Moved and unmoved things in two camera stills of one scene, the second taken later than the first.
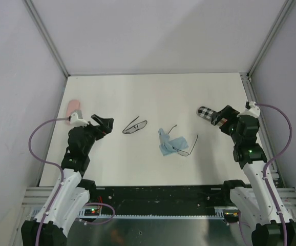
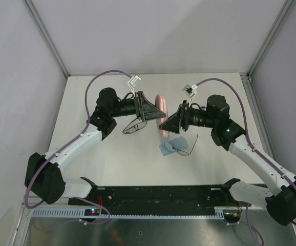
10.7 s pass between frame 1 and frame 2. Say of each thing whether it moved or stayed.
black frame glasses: stayed
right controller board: stayed
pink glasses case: moved
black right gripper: moved
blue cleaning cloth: stayed
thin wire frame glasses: stayed
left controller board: stayed
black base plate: stayed
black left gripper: moved
